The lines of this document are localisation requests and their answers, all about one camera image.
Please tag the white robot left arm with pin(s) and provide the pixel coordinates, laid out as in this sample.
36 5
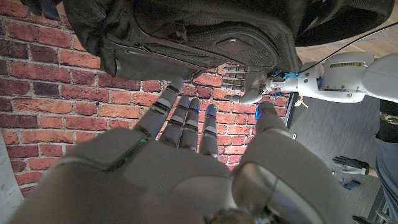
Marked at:
342 81

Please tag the printed brick wall backdrop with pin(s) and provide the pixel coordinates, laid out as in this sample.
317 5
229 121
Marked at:
62 109

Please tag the small blue floor item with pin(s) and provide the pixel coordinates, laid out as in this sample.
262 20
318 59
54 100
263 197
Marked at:
351 184

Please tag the black teleoperation glove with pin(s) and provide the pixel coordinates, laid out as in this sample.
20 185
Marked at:
351 165

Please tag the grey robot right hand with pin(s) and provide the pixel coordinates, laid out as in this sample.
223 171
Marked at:
155 186

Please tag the black fabric backpack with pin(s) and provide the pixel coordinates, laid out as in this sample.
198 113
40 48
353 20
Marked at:
202 28

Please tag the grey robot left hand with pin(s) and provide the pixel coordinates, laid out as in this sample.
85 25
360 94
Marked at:
252 84

